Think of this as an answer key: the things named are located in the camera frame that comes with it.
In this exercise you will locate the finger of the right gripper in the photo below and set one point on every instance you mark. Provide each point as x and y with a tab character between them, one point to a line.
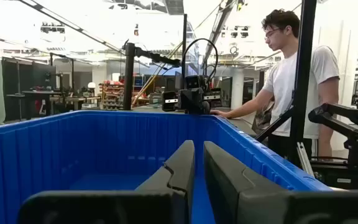
214	97
169	101

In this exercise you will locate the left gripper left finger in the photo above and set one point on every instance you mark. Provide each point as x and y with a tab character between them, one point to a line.
166	193

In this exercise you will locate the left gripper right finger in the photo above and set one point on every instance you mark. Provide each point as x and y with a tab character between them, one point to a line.
247	199

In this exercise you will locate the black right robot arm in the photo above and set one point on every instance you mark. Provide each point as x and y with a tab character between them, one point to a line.
129	77

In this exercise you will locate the black robot arm on stand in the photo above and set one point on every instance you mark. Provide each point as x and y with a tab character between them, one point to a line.
337	119

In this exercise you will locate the blue ribbed plastic bin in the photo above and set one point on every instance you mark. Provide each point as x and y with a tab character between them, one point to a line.
73	149

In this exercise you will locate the thin black pole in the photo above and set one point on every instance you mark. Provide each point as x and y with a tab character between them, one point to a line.
184	46

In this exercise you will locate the shelf with red bins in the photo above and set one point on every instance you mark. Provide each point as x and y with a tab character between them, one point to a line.
112	95

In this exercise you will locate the person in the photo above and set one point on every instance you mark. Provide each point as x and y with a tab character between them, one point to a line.
281	81

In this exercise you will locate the white globe lamp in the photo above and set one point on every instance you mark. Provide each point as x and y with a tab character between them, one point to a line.
91	85

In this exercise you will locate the black work table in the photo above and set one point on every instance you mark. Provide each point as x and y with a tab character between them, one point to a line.
42	92

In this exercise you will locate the red chair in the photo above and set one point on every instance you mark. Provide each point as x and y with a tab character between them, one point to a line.
40	107

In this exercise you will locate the black diagonal frame brace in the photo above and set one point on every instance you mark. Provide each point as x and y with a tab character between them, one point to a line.
275	124

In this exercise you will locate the grey metal bracket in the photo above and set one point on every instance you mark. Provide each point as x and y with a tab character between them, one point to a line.
304	158

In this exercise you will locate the thick black frame post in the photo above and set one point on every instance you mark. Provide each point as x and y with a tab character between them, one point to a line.
306	46

